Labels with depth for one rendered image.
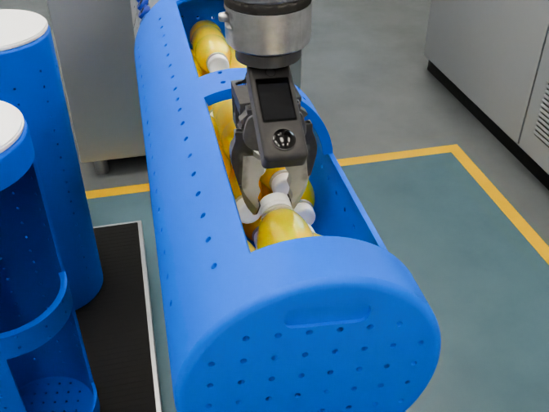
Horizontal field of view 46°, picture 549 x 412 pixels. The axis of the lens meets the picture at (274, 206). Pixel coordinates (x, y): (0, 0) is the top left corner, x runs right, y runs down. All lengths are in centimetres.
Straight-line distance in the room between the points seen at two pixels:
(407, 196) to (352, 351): 223
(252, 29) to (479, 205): 231
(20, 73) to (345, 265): 125
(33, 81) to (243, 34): 113
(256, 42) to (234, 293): 25
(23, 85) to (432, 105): 243
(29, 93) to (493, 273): 173
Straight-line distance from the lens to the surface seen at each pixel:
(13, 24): 181
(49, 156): 183
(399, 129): 337
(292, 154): 64
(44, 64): 175
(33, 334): 149
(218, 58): 119
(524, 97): 311
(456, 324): 232
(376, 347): 67
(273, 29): 65
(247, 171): 74
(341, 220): 95
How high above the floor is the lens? 163
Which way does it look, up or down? 36 degrees down
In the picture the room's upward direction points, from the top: straight up
